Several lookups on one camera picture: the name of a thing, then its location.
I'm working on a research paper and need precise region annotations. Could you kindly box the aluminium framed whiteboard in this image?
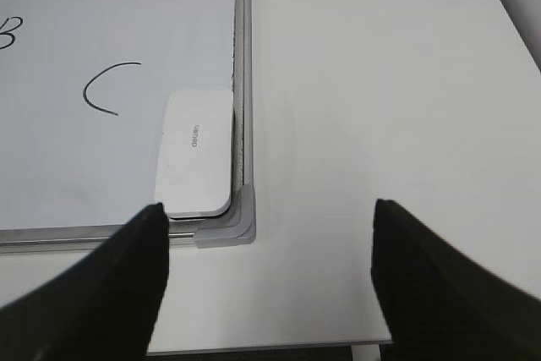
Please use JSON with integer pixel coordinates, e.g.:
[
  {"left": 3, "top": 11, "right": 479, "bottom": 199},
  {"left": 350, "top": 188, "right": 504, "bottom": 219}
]
[{"left": 1, "top": 0, "right": 255, "bottom": 253}]

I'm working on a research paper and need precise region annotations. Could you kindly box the white whiteboard eraser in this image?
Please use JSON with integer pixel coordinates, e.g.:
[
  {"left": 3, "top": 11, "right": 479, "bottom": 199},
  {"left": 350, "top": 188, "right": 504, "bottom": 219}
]
[{"left": 154, "top": 87, "right": 234, "bottom": 221}]

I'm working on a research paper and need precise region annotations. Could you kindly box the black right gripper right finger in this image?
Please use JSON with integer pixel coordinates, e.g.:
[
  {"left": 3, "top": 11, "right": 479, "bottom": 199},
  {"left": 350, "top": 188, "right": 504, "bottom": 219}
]
[{"left": 370, "top": 199, "right": 540, "bottom": 360}]

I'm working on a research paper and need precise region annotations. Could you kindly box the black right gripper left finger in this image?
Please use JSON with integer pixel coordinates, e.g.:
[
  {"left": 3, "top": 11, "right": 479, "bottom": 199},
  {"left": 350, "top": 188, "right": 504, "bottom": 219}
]
[{"left": 1, "top": 204, "right": 170, "bottom": 360}]

